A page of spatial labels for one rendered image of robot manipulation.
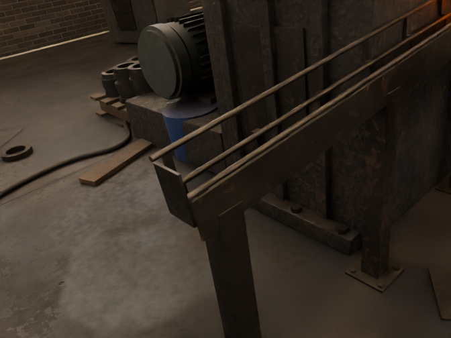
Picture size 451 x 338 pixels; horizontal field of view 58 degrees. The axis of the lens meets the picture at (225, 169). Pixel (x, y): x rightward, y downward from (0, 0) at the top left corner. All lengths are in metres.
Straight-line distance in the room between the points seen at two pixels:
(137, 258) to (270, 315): 0.57
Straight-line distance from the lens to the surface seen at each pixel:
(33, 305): 1.60
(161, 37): 2.07
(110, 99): 3.01
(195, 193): 0.67
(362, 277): 1.39
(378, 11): 1.18
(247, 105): 0.82
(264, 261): 1.46
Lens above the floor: 0.97
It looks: 28 degrees down
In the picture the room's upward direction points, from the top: 9 degrees counter-clockwise
